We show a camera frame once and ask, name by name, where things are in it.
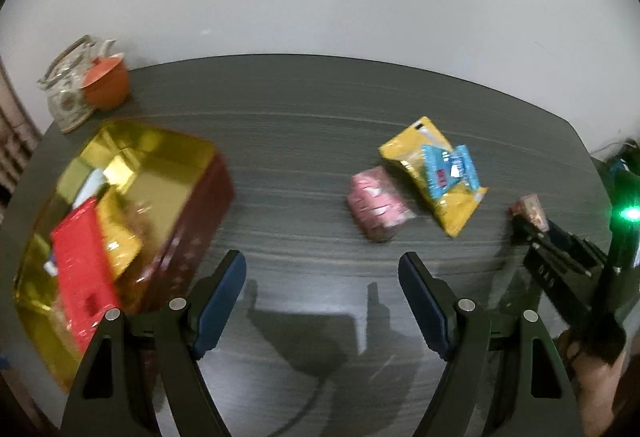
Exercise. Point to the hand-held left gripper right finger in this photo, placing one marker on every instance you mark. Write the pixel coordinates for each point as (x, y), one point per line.
(425, 307)

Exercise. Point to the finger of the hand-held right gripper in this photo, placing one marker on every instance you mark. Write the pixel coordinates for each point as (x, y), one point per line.
(535, 237)
(575, 242)

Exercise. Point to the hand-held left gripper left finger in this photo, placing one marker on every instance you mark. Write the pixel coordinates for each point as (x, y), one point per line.
(220, 307)

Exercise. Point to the small pale pink snack packet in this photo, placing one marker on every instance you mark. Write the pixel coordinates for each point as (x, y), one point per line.
(531, 209)

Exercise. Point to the large yellow snack packet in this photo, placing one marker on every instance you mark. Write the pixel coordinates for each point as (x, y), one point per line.
(455, 212)

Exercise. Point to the gold tin box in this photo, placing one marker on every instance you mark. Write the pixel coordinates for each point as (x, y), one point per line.
(200, 212)

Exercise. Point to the yellow foil snack packet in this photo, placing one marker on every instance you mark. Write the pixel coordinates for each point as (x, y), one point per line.
(117, 232)

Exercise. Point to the red snack packet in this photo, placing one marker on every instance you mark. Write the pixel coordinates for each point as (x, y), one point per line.
(80, 267)

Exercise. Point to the white and blue snack packet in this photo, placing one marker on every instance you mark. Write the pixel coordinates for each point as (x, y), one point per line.
(90, 187)

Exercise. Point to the person's right hand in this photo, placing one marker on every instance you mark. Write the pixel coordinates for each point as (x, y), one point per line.
(595, 392)

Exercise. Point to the orange lidded tea cup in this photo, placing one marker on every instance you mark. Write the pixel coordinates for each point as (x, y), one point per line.
(107, 87)

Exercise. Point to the floral ceramic teapot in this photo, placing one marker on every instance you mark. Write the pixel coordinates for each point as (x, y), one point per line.
(62, 102)

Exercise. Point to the beige patterned curtain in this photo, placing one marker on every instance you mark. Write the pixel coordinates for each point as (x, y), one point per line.
(12, 142)

